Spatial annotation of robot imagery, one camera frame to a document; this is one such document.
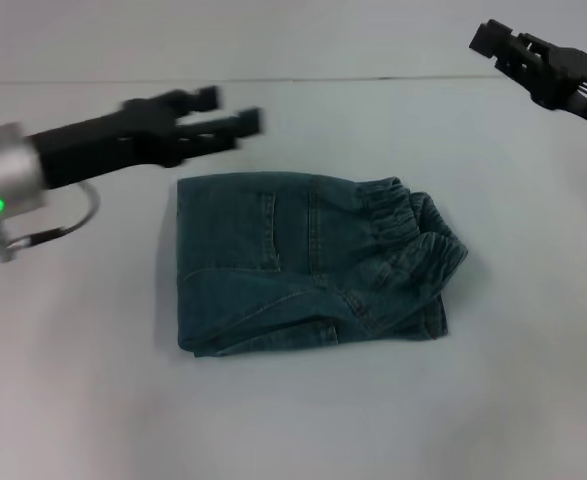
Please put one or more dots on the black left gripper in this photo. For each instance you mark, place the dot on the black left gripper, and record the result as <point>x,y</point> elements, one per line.
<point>113,137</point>

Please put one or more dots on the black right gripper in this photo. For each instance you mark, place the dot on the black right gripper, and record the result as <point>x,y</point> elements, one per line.
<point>573,82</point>

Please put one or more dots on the blue denim shorts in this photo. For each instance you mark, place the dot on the blue denim shorts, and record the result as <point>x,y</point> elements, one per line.
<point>313,265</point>

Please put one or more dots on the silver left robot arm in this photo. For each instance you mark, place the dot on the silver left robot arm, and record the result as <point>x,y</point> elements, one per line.
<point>3,170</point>

